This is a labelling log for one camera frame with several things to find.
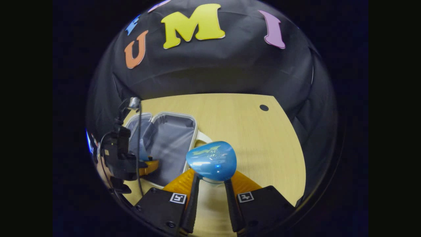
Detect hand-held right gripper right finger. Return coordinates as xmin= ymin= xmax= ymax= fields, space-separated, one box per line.
xmin=224 ymin=170 xmax=295 ymax=235

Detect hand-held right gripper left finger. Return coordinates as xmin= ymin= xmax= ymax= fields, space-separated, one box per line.
xmin=133 ymin=168 xmax=201 ymax=237

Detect small white suitcase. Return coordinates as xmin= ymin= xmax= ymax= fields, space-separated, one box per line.
xmin=123 ymin=112 xmax=214 ymax=191

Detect blue capped skincare bottle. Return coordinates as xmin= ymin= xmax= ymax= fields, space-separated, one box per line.
xmin=186 ymin=141 xmax=237 ymax=185

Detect bright blue screen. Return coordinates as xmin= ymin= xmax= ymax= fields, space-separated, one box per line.
xmin=86 ymin=129 xmax=94 ymax=154

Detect black backdrop cloth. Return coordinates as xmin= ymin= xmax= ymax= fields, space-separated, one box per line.
xmin=86 ymin=0 xmax=337 ymax=208

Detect thin black cable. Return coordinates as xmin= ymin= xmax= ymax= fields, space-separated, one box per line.
xmin=136 ymin=104 xmax=145 ymax=197

